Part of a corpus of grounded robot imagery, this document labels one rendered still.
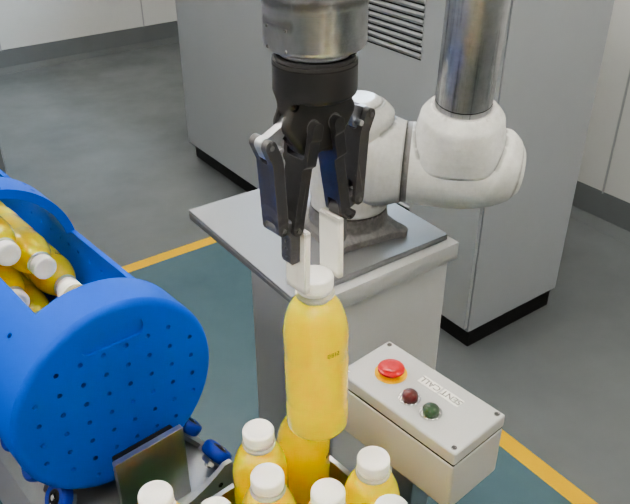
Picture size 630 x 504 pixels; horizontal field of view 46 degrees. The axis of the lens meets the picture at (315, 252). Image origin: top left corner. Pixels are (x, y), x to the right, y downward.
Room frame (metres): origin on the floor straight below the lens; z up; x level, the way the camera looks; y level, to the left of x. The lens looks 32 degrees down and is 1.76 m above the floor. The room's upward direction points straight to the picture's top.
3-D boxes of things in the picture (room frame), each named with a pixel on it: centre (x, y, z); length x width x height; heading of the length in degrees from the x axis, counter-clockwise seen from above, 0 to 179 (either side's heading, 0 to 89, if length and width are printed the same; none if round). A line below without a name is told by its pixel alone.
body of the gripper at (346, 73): (0.63, 0.00, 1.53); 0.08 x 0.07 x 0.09; 131
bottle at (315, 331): (0.63, 0.00, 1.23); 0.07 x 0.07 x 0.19
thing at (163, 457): (0.68, 0.22, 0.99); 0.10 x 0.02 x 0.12; 132
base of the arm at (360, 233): (1.32, -0.06, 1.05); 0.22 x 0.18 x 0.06; 30
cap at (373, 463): (0.60, -0.07, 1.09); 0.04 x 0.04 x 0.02
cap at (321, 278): (0.63, 0.00, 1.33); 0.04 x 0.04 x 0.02
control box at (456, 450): (0.72, -0.14, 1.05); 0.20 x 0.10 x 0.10; 42
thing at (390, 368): (0.76, -0.10, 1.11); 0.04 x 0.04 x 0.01
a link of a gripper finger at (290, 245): (0.60, 0.03, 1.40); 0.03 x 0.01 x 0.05; 131
